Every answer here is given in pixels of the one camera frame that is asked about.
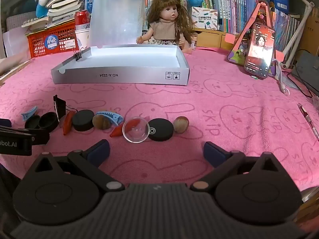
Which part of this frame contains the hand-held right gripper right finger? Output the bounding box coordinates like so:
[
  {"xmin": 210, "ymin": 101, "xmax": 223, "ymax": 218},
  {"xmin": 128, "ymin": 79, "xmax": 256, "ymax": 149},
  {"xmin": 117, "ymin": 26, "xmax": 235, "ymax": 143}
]
[{"xmin": 190, "ymin": 142, "xmax": 285, "ymax": 192}]

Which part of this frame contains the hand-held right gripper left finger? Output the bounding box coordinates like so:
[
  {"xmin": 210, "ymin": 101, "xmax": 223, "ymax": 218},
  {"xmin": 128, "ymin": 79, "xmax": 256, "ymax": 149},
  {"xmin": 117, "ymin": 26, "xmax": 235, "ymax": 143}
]
[{"xmin": 33, "ymin": 139, "xmax": 125, "ymax": 192}]

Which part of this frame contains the red plastic chilli pepper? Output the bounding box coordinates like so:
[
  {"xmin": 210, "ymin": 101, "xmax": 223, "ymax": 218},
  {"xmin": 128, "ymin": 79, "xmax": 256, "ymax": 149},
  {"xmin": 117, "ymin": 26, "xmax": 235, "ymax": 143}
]
[
  {"xmin": 110, "ymin": 118, "xmax": 140, "ymax": 138},
  {"xmin": 62, "ymin": 111, "xmax": 75, "ymax": 135}
]

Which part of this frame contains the blue hair clip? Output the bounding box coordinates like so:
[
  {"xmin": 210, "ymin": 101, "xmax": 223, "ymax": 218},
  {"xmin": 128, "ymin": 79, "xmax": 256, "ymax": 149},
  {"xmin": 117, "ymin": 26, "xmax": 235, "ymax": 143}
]
[
  {"xmin": 96, "ymin": 111, "xmax": 124, "ymax": 125},
  {"xmin": 21, "ymin": 106, "xmax": 38, "ymax": 121}
]

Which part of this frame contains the brown striped ball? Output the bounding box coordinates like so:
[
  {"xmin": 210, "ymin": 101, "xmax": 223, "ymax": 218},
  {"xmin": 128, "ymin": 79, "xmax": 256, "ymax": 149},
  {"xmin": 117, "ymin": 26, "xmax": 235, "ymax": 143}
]
[{"xmin": 92, "ymin": 115, "xmax": 112, "ymax": 130}]

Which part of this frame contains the black binder clip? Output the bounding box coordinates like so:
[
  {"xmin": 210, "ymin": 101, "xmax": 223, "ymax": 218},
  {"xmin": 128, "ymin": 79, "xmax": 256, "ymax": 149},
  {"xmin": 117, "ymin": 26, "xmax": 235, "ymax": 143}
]
[
  {"xmin": 73, "ymin": 47, "xmax": 86, "ymax": 61},
  {"xmin": 53, "ymin": 95, "xmax": 77, "ymax": 127}
]

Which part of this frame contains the brown wooden ball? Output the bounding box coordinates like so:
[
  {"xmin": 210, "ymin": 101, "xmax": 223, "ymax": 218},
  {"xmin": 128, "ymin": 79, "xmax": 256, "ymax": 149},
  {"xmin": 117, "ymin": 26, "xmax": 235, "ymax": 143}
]
[{"xmin": 173, "ymin": 116, "xmax": 190, "ymax": 133}]

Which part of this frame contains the black round puck white mark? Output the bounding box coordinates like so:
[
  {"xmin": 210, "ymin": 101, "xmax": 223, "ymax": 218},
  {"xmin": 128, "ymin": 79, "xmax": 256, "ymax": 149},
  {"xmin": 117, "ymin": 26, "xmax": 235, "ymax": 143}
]
[{"xmin": 148, "ymin": 118, "xmax": 174, "ymax": 142}]

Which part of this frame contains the grey cardboard box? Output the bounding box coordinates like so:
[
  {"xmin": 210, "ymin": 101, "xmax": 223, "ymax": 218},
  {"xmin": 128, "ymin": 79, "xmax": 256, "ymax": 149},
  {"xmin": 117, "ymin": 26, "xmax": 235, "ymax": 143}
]
[{"xmin": 50, "ymin": 45, "xmax": 190, "ymax": 86}]

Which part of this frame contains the pink bunny print blanket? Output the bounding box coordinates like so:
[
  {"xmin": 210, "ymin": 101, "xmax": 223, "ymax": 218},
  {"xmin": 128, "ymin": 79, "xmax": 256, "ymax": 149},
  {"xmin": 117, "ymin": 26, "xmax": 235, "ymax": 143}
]
[{"xmin": 0, "ymin": 46, "xmax": 319, "ymax": 195}]

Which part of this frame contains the clear glass dish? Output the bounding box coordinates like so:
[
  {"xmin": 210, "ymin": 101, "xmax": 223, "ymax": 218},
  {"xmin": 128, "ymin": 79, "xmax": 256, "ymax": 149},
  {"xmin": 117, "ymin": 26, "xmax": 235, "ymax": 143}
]
[{"xmin": 122, "ymin": 117, "xmax": 156, "ymax": 144}]

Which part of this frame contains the wooden board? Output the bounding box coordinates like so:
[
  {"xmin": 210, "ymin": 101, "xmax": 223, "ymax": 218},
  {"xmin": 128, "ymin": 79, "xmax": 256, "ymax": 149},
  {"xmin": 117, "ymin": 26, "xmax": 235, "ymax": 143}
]
[{"xmin": 0, "ymin": 61, "xmax": 32, "ymax": 85}]

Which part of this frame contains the red plastic basket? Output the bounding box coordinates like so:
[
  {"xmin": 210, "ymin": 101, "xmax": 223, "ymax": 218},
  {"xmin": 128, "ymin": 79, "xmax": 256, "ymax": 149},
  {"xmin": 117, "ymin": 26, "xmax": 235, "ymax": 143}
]
[{"xmin": 26, "ymin": 21, "xmax": 80, "ymax": 58}]

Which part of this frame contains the pen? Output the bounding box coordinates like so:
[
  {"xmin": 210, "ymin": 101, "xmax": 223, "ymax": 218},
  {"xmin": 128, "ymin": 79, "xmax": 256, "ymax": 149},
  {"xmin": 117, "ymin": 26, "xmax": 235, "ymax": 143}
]
[{"xmin": 298, "ymin": 103, "xmax": 319, "ymax": 141}]

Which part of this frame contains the pink cardboard phone stand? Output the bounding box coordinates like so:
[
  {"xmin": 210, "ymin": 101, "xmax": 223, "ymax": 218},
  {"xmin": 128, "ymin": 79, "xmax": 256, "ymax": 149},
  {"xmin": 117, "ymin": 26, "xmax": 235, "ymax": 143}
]
[{"xmin": 227, "ymin": 0, "xmax": 286, "ymax": 67}]

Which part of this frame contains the white paper cup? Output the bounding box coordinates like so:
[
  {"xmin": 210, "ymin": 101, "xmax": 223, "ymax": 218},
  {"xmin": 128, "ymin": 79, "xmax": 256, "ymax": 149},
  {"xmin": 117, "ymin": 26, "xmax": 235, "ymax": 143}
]
[{"xmin": 75, "ymin": 25, "xmax": 91, "ymax": 51}]

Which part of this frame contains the smartphone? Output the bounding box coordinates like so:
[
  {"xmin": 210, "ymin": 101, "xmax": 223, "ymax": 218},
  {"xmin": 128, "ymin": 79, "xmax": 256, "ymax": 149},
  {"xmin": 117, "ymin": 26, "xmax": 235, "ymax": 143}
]
[{"xmin": 244, "ymin": 22, "xmax": 276, "ymax": 79}]

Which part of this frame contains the wooden drawer shelf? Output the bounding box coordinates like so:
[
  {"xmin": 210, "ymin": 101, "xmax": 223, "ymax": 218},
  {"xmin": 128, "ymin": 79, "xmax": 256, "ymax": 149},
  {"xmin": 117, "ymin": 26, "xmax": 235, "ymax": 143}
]
[{"xmin": 193, "ymin": 27, "xmax": 241, "ymax": 49}]

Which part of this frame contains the blue plush toy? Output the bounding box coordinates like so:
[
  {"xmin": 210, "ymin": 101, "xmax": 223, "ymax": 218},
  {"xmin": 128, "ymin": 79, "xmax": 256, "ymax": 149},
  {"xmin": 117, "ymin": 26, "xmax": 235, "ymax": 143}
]
[{"xmin": 35, "ymin": 0, "xmax": 54, "ymax": 18}]

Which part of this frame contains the red soda can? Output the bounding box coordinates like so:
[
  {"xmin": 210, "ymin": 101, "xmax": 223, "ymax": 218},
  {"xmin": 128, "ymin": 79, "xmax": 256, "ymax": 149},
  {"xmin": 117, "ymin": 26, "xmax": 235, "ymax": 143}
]
[{"xmin": 74, "ymin": 10, "xmax": 91, "ymax": 26}]

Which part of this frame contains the stack of books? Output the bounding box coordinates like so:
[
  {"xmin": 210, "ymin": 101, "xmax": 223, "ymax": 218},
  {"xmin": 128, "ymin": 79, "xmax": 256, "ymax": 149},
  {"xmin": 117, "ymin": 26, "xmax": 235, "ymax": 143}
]
[{"xmin": 21, "ymin": 0, "xmax": 86, "ymax": 29}]

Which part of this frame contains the translucent plastic clipboard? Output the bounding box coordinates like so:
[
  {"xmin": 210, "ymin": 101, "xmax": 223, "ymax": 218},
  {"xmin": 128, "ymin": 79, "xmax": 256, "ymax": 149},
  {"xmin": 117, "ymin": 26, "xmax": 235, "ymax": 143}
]
[{"xmin": 88, "ymin": 0, "xmax": 146, "ymax": 49}]

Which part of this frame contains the white printed carton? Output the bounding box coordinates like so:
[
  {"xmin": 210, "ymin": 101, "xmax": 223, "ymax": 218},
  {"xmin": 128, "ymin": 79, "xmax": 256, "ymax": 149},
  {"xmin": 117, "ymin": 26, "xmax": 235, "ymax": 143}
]
[{"xmin": 191, "ymin": 6, "xmax": 219, "ymax": 30}]

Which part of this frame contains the brown-haired doll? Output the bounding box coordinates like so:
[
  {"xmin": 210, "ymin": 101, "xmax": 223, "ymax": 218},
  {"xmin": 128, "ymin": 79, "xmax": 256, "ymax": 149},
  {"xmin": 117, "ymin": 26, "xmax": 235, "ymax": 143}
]
[{"xmin": 137, "ymin": 0, "xmax": 196, "ymax": 55}]

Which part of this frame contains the row of colourful books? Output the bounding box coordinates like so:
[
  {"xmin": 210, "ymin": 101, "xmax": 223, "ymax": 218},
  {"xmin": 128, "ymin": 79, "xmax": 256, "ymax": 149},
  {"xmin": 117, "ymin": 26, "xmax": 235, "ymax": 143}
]
[{"xmin": 85, "ymin": 0, "xmax": 301, "ymax": 53}]

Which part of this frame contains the white plastic pipe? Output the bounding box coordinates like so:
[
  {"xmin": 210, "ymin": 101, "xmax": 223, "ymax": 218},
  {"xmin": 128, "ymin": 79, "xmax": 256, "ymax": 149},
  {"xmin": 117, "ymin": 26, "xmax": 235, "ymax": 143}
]
[{"xmin": 282, "ymin": 0, "xmax": 316, "ymax": 68}]

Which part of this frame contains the brown cardboard box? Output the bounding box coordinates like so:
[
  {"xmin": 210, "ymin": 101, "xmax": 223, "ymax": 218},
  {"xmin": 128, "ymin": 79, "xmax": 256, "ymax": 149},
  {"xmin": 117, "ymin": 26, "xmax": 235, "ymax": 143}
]
[{"xmin": 299, "ymin": 12, "xmax": 319, "ymax": 56}]

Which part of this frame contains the white charging cable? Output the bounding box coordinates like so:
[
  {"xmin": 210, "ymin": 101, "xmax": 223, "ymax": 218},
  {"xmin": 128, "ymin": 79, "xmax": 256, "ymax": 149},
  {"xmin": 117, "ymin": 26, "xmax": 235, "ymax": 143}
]
[{"xmin": 272, "ymin": 60, "xmax": 291, "ymax": 96}]

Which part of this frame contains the black cable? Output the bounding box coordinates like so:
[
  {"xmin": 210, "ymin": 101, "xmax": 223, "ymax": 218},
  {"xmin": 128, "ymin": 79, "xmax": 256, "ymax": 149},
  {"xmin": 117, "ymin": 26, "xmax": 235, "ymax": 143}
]
[{"xmin": 287, "ymin": 72, "xmax": 317, "ymax": 101}]

